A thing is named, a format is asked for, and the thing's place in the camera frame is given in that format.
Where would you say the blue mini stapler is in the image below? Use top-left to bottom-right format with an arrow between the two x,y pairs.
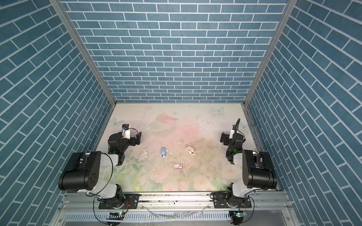
161,147 -> 167,157

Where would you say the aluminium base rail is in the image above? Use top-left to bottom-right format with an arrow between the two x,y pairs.
56,191 -> 296,224

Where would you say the pink white mini stapler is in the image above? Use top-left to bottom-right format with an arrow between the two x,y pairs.
186,146 -> 195,155

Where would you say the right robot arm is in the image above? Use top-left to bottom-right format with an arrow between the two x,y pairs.
220,132 -> 277,208

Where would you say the red staple box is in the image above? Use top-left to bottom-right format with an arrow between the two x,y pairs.
173,163 -> 183,170

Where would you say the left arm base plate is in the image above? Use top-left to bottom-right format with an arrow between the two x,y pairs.
99,194 -> 140,210

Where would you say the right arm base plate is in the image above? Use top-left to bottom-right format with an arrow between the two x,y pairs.
209,192 -> 252,209

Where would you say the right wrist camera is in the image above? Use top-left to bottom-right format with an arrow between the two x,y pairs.
229,125 -> 236,139

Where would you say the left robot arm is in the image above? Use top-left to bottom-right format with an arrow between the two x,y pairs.
58,132 -> 141,210

